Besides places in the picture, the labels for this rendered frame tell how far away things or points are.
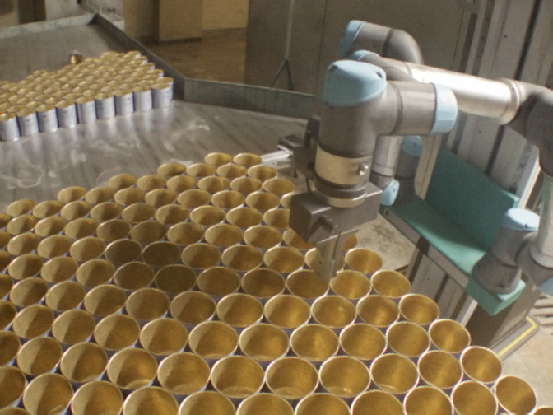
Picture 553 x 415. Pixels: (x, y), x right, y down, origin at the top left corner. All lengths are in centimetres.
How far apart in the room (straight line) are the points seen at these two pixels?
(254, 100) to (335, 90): 103
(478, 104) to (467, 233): 73
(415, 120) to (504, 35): 87
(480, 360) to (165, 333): 48
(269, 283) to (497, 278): 74
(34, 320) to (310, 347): 44
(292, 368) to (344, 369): 7
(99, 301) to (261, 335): 27
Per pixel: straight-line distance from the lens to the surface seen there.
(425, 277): 176
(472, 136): 145
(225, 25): 826
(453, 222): 148
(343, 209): 58
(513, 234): 118
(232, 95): 154
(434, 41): 260
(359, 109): 51
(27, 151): 141
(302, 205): 56
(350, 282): 72
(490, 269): 125
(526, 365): 246
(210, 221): 85
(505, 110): 86
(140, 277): 73
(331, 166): 54
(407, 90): 56
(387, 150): 115
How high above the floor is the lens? 164
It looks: 34 degrees down
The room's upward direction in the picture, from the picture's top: 6 degrees clockwise
